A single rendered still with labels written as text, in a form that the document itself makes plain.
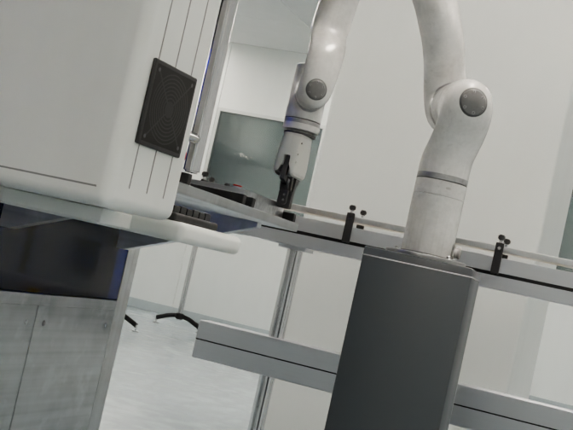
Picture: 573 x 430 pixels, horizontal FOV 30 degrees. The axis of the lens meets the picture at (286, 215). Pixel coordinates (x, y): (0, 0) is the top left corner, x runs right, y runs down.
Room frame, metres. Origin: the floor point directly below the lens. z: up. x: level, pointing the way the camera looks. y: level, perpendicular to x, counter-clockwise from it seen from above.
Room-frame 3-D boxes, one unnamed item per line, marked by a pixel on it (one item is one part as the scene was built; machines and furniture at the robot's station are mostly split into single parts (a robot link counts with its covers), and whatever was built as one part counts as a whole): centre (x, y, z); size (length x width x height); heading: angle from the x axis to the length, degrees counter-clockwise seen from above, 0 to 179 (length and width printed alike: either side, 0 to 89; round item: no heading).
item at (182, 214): (1.73, 0.31, 0.82); 0.40 x 0.14 x 0.02; 66
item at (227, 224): (2.53, 0.22, 0.80); 0.34 x 0.03 x 0.13; 71
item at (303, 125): (2.45, 0.01, 1.09); 0.09 x 0.08 x 0.03; 161
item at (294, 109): (2.44, 0.01, 1.17); 0.09 x 0.08 x 0.13; 8
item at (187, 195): (2.30, 0.31, 0.87); 0.70 x 0.48 x 0.02; 161
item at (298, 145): (2.45, 0.01, 1.03); 0.10 x 0.07 x 0.11; 161
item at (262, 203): (2.44, 0.21, 0.90); 0.34 x 0.26 x 0.04; 70
